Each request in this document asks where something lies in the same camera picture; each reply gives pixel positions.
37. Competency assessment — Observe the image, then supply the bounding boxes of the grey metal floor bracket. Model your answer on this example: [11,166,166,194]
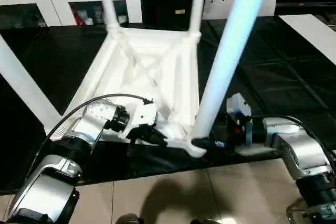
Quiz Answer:
[285,202,307,224]

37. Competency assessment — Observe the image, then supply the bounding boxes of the dark robot left foot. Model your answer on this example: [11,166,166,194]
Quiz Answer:
[116,213,144,224]

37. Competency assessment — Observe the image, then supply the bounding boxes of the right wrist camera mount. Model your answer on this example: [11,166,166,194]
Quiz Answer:
[225,92,255,148]

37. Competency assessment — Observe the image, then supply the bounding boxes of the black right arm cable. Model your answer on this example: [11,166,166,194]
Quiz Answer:
[249,114,336,162]

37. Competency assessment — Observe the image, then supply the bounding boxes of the dark robot foot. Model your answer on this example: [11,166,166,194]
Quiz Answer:
[116,213,144,224]
[190,218,222,224]

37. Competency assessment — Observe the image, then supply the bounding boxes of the white table leg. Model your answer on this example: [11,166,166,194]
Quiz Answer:
[0,35,64,131]
[187,0,208,41]
[192,0,276,141]
[96,0,122,35]

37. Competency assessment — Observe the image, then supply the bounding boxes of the dark robot right foot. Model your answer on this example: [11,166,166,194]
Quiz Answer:
[190,218,222,224]

